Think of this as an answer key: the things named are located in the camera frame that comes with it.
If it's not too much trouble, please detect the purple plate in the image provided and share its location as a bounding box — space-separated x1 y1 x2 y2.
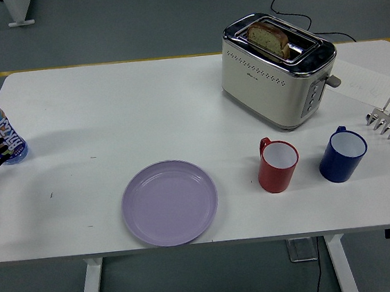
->
116 155 223 252

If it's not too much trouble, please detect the white furniture foot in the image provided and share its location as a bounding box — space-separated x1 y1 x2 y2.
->
1 0 37 29

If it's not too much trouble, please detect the red mug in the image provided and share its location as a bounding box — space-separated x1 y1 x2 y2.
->
253 133 303 196

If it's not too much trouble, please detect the cream and chrome toaster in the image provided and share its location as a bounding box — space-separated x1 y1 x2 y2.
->
214 5 347 138

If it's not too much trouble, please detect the brown bread slice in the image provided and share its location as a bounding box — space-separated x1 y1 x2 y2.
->
245 17 292 63

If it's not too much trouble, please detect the blue mug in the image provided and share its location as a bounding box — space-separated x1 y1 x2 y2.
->
314 123 372 186

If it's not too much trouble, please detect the white paper sheet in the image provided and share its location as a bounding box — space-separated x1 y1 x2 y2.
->
325 54 390 114

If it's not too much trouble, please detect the clear plastic bracket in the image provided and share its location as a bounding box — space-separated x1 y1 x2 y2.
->
284 236 320 265

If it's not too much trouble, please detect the thin black cable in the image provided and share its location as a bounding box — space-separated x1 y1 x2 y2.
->
309 237 327 292

